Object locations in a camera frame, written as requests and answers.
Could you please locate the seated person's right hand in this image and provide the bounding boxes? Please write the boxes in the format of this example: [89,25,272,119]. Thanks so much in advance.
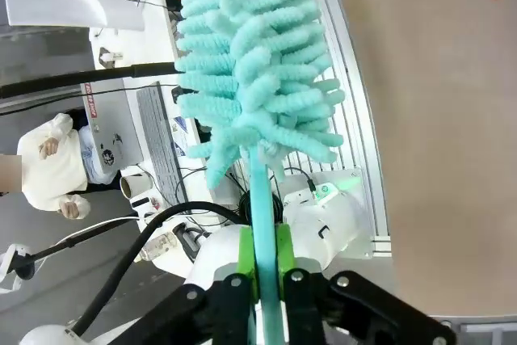
[59,199,82,219]

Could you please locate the silver laptop with stickers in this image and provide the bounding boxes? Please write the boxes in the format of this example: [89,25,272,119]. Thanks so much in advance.
[79,80,143,176]

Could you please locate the clear plastic bottle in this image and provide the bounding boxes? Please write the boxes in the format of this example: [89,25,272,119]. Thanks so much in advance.
[139,230,179,262]

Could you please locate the seated person's left hand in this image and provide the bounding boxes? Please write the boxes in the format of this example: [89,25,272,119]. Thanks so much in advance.
[39,137,61,158]

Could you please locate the aluminium rail frame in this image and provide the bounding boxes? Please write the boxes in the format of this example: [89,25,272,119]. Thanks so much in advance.
[309,0,393,259]

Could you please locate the white computer desk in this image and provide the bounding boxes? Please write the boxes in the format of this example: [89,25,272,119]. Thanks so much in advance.
[88,0,251,241]

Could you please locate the paper coffee cup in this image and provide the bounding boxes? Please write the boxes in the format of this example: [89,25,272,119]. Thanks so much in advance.
[120,173,153,200]

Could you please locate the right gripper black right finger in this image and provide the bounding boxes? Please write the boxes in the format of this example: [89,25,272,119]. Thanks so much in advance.
[276,224,457,345]

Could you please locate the teal chenille duster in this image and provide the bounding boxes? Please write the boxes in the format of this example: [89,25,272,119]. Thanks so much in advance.
[174,0,347,345]

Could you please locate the person in white clothes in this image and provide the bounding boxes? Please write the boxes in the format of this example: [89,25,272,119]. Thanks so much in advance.
[16,112,92,221]

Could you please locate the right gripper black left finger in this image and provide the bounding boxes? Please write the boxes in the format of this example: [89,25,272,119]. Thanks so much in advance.
[137,225,260,345]

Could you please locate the grey computer keyboard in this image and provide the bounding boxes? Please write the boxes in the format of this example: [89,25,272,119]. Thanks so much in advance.
[136,82,189,207]

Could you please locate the black tripod pole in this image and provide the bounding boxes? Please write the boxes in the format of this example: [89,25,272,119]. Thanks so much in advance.
[0,61,185,100]

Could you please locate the black sleeved right arm cable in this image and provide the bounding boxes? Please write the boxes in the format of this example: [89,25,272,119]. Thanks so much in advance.
[72,201,251,336]

